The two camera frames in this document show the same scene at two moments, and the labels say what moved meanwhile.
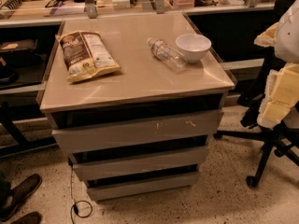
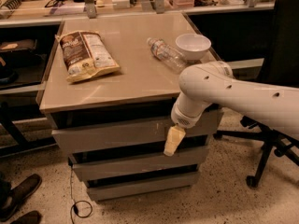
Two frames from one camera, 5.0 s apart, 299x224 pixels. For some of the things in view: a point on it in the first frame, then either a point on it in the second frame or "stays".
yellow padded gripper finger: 281,94 -> 182,119
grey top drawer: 86,138 stays
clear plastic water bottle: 166,53 stays
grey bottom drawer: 143,186 stays
